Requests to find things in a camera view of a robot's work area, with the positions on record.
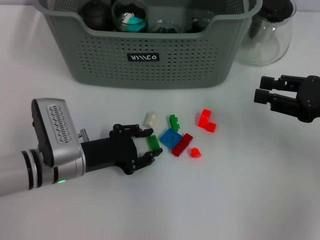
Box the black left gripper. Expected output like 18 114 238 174
81 123 164 176

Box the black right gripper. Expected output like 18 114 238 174
253 74 320 124

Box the green two-stud toy brick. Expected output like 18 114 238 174
147 134 162 153

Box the white sloped toy brick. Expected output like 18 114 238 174
142 111 160 130

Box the blue square toy plate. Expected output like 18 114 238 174
159 127 184 150

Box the green toy brick with side studs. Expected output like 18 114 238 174
169 114 181 133

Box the dark red long toy brick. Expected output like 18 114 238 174
171 133 195 158

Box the cyan square toy plate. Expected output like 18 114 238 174
126 16 147 33

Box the white long toy brick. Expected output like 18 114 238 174
121 13 133 26

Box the grey-green perforated storage bin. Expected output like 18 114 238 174
33 0 264 90

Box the glass carafe with black lid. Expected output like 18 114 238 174
236 0 297 66

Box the large orange-red toy brick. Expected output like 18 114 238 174
197 108 212 130

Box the small orange-red square toy brick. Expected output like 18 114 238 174
205 121 218 133

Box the dark clay teapot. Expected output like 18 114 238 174
79 0 114 31

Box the grey left arm cable fitting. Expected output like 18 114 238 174
76 128 90 142

